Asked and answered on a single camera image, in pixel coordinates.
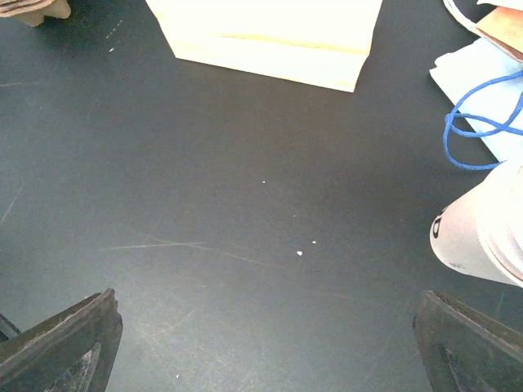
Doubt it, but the brown pulp cup carrier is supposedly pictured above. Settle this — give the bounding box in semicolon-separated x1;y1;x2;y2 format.
1;0;71;27

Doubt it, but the brown kraft paper bag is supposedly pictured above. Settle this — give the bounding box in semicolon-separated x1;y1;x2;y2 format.
476;6;522;62

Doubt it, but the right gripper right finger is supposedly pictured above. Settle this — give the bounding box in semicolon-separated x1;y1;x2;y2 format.
413;291;522;391

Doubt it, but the orange paper bag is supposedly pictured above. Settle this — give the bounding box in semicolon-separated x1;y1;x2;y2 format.
442;0;522;35
147;0;382;92

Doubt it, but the white paper cup stack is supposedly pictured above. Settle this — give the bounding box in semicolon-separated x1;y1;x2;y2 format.
429;159;522;287

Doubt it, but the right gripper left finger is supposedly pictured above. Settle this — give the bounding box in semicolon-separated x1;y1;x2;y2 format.
1;288;123;391

